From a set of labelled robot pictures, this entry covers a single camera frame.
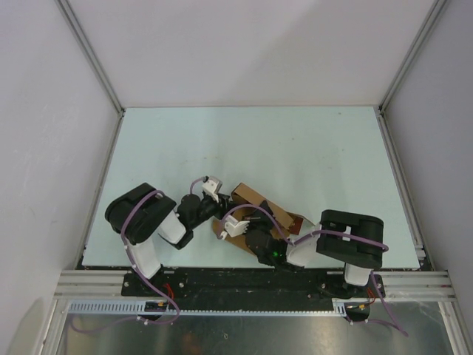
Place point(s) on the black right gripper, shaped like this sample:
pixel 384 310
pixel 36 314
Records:
pixel 259 216

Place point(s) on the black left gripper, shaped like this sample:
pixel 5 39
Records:
pixel 222 199

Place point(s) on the brown cardboard paper box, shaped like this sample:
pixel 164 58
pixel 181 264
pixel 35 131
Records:
pixel 247 199

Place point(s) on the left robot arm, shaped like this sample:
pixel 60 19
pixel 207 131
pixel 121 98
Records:
pixel 145 210

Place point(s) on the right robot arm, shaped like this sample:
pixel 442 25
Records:
pixel 357 240

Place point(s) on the small red packet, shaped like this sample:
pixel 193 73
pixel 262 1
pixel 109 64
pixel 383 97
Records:
pixel 296 226

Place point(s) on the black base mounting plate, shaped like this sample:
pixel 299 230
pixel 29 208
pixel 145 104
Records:
pixel 181 282

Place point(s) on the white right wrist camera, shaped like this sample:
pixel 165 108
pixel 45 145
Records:
pixel 233 227

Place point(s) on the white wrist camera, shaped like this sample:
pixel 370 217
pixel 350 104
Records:
pixel 211 188
pixel 233 227

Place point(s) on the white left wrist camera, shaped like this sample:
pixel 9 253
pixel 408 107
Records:
pixel 211 188

